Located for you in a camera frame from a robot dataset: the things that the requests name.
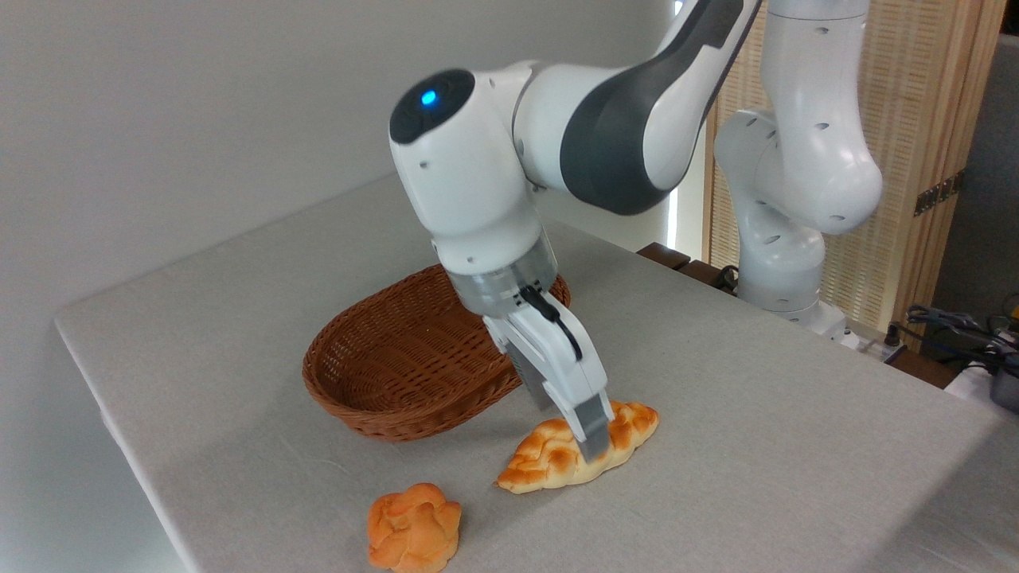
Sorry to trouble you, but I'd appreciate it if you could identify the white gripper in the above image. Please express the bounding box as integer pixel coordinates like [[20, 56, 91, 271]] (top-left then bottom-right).
[[483, 306, 616, 465]]

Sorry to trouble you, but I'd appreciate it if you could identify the long braided bread loaf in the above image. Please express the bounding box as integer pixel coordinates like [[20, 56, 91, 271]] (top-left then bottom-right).
[[498, 401, 660, 495]]

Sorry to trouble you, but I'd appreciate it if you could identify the round orange bread roll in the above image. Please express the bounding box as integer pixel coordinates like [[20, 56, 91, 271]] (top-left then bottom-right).
[[367, 483, 463, 573]]

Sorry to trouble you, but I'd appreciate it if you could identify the brown wicker oval basket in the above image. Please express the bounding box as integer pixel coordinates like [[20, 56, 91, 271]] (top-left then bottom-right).
[[302, 264, 572, 442]]

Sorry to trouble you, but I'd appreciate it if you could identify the grey tablecloth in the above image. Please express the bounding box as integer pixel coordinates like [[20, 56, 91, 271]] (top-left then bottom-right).
[[54, 175, 1019, 573]]

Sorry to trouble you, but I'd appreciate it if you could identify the white power strip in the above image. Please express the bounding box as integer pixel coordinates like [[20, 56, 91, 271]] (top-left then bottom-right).
[[842, 325, 910, 364]]

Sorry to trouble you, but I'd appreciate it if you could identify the dark metal hinge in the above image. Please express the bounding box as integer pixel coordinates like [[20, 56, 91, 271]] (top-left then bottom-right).
[[913, 170, 967, 217]]

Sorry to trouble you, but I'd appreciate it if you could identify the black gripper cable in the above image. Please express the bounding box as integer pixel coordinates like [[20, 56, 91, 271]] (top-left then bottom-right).
[[521, 286, 584, 361]]

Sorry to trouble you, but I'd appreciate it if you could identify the bundle of blue black cables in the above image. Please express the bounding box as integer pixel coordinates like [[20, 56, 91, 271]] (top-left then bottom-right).
[[906, 296, 1019, 376]]

